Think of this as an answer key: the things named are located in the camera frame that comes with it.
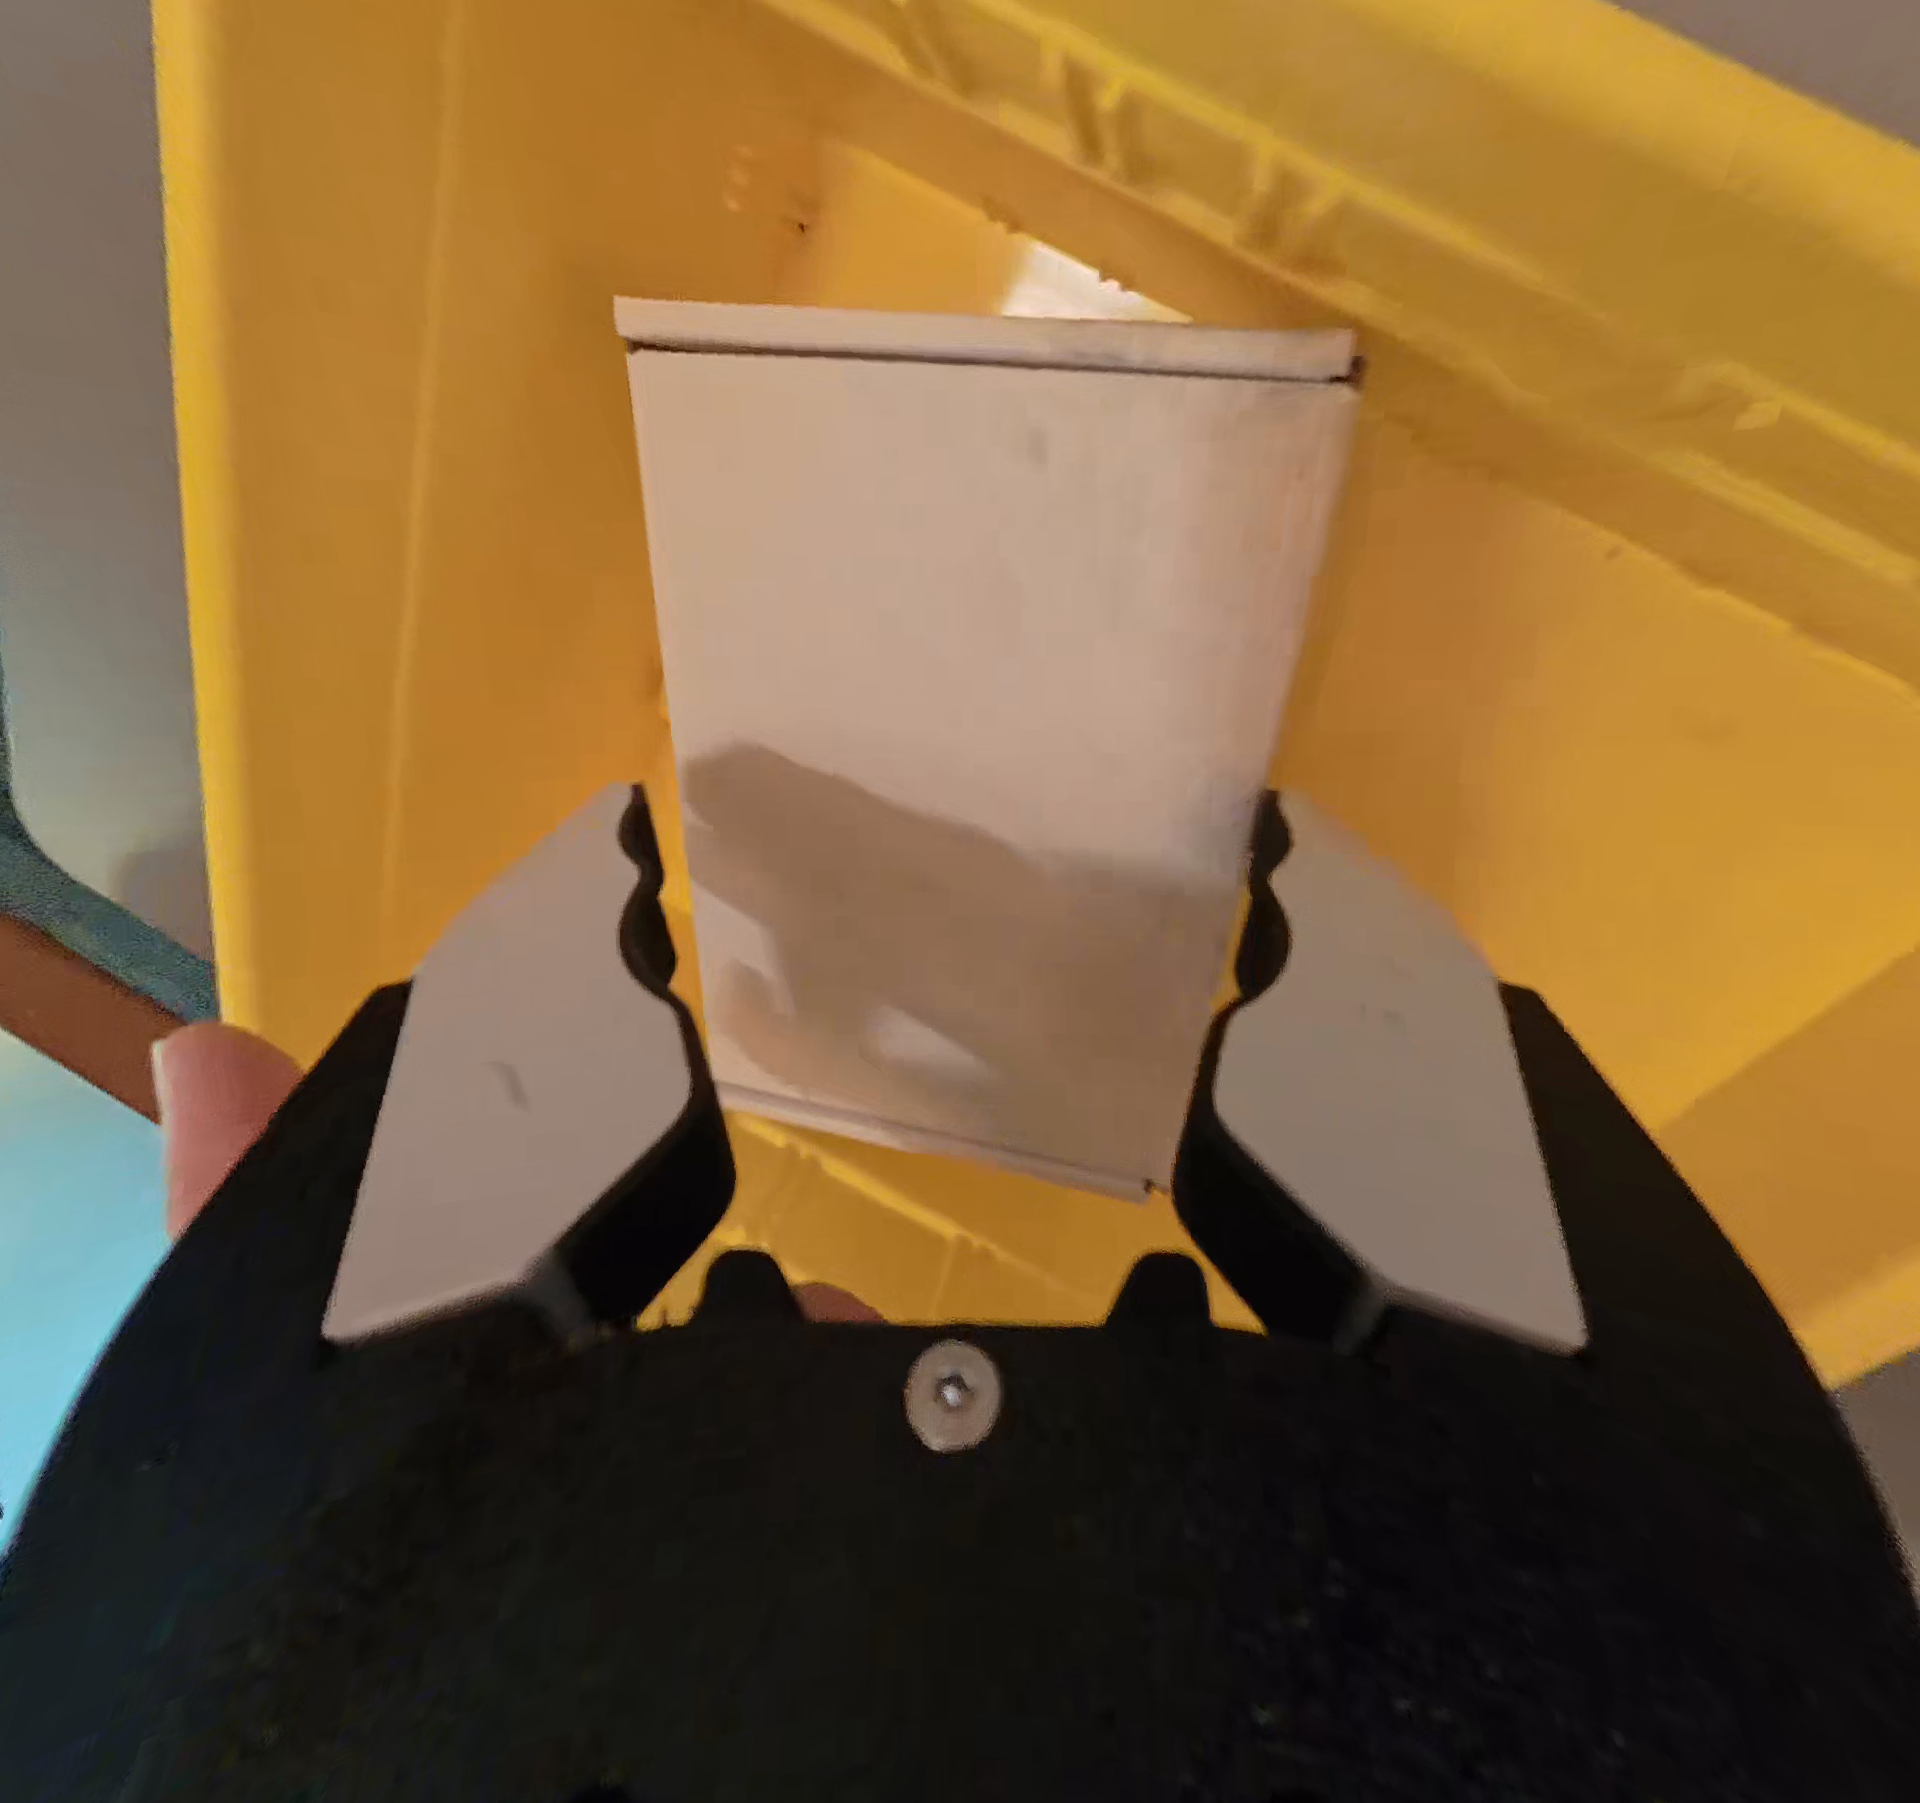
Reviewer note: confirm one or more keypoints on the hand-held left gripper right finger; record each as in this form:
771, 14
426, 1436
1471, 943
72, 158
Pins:
1394, 1084

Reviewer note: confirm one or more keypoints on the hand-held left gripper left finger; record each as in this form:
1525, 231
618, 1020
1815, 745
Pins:
510, 1084

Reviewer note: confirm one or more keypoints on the yellow plastic bin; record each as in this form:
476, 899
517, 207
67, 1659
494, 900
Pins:
1501, 785

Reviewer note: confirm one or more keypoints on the white cardboard mailer box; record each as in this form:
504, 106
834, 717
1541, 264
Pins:
975, 604

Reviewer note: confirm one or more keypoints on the person's left hand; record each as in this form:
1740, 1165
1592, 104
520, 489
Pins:
218, 1114

